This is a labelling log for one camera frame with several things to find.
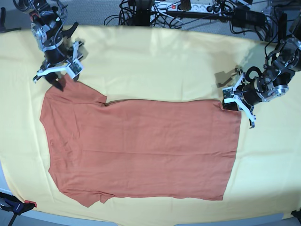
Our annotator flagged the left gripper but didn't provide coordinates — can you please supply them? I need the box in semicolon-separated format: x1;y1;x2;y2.
223;69;262;111

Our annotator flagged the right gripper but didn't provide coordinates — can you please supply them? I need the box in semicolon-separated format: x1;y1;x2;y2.
42;43;80;91

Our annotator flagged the orange T-shirt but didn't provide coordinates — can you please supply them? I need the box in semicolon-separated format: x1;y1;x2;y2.
40;77;241;207

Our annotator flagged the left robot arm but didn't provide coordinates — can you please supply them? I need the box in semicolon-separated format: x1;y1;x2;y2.
222;16;301;111

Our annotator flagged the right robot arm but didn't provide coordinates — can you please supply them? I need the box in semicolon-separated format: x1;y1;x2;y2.
13;0;83;91

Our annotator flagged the yellow table cloth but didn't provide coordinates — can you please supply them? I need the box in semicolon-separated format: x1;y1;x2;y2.
0;26;301;226

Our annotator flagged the black power adapter box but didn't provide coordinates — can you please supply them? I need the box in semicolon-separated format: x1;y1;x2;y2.
232;8;265;25

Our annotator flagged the black upright stand right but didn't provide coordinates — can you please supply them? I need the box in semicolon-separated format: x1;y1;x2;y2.
277;13;287;43

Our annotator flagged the white power strip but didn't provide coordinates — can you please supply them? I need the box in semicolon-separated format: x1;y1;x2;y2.
151;1;222;16

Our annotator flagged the black clamp right corner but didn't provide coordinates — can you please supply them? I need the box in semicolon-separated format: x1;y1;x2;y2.
291;210;301;224

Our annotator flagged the blue black bar clamp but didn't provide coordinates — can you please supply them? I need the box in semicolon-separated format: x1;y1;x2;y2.
0;192;37;226

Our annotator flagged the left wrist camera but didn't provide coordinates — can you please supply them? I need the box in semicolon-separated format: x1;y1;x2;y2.
222;69;257;129

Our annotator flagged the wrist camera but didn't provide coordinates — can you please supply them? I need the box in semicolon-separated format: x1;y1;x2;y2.
32;41;84;83
222;69;257;129

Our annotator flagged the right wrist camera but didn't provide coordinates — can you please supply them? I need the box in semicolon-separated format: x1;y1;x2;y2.
32;41;84;83

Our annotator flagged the black clamp handle top left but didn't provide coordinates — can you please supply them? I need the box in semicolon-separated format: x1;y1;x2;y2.
0;7;21;33

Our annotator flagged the black central post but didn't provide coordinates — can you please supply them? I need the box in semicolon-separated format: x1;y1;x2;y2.
134;0;152;27

